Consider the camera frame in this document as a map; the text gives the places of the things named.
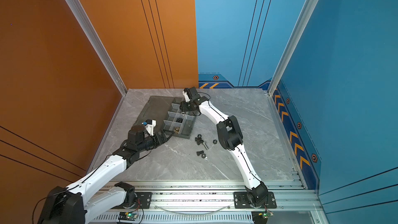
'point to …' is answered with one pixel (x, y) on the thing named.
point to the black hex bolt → (198, 153)
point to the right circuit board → (266, 214)
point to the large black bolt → (199, 140)
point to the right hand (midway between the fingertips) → (182, 106)
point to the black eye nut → (179, 120)
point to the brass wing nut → (176, 129)
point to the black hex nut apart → (203, 155)
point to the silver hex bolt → (204, 145)
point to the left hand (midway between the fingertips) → (170, 134)
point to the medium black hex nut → (214, 141)
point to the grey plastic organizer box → (165, 110)
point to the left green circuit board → (128, 215)
